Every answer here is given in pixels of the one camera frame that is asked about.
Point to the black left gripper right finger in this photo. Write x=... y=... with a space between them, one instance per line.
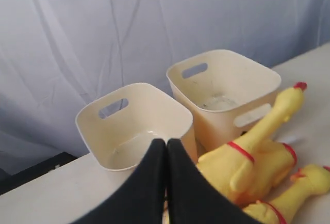
x=191 y=199

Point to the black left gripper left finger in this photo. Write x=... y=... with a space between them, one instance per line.
x=140 y=199

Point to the yellow rubber chicken top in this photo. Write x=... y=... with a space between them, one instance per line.
x=233 y=162

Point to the yellow rubber chicken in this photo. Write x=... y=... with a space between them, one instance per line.
x=312 y=180
x=233 y=162

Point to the yellow rubber chicken front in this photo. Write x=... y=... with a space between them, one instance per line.
x=312 y=180

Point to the cream bin marked O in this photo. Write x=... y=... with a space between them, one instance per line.
x=119 y=127

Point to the cream bin marked X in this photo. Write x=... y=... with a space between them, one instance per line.
x=226 y=92

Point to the blue-grey backdrop curtain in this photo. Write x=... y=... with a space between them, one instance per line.
x=59 y=55

